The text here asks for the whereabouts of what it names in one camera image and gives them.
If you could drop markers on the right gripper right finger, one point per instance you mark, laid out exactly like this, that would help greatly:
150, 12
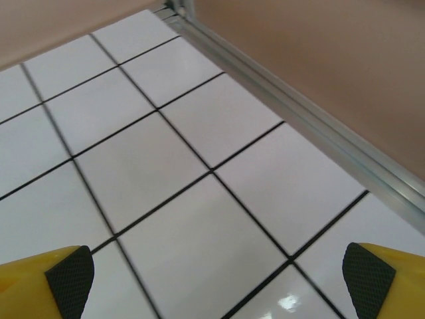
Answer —
391, 285

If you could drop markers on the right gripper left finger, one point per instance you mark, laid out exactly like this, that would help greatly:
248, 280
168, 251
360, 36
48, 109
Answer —
33, 289

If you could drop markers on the aluminium side rail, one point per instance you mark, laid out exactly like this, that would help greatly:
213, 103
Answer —
299, 113

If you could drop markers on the aluminium corner post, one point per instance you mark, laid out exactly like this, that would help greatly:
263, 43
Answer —
181, 8

